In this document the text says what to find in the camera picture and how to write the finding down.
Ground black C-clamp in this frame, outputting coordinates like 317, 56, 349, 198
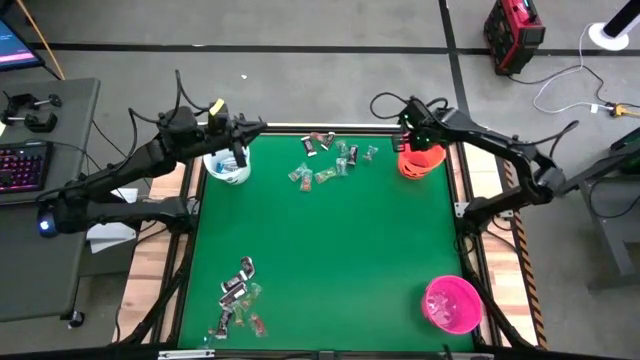
0, 112, 59, 134
2, 92, 64, 114

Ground wooden base board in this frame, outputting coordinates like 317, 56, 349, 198
113, 122, 549, 351

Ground white Hersheys candy bag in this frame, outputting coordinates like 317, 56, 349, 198
215, 155, 242, 175

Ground backlit black keyboard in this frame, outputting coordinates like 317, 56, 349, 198
0, 141, 54, 194

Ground orange jack-o-lantern bucket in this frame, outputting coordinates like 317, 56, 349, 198
397, 139, 448, 180

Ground white floor cable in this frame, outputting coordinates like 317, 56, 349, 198
532, 22, 616, 115

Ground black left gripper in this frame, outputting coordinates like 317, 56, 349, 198
199, 119, 269, 169

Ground pink plastic bucket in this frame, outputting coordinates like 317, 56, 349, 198
421, 274, 484, 335

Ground white paper sheets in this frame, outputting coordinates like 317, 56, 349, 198
87, 187, 151, 254

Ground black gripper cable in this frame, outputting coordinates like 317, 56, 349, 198
173, 68, 214, 114
369, 91, 449, 121

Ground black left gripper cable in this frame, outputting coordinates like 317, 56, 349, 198
173, 68, 214, 114

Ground white jack-o-lantern bucket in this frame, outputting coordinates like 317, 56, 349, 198
202, 144, 252, 186

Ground black floor cable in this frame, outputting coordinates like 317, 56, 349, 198
507, 64, 616, 109

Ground grey side desk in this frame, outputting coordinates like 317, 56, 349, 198
0, 77, 101, 324

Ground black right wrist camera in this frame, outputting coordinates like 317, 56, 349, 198
402, 97, 427, 119

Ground yellow extension plug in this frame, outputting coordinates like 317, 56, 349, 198
608, 102, 640, 119

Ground black computer mouse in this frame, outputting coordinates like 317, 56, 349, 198
37, 212, 59, 239

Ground yellow cord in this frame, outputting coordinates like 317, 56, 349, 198
14, 0, 66, 81

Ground red black equipment case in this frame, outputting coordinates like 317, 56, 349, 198
483, 0, 547, 76

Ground grey metal stand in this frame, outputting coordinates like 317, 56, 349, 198
559, 127, 640, 291

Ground computer monitor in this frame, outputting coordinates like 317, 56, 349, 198
0, 17, 45, 73

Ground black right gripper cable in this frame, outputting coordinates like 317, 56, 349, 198
369, 91, 449, 121

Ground black aluminium table frame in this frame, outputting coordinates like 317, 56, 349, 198
112, 122, 539, 360

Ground floor stand white round base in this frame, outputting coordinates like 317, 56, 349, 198
588, 0, 640, 51

